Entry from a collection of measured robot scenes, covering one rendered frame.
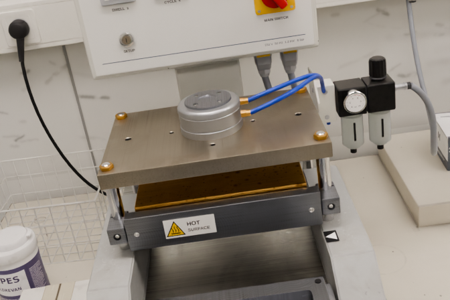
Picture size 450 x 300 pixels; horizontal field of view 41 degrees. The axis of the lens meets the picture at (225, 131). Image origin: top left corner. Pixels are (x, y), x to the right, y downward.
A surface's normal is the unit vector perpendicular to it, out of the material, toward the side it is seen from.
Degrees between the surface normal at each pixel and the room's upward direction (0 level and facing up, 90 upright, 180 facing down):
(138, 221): 90
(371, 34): 90
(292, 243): 0
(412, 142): 0
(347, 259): 41
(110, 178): 90
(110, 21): 90
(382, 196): 0
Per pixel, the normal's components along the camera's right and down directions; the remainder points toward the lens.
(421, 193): -0.14, -0.90
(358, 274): -0.08, -0.41
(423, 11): 0.02, 0.42
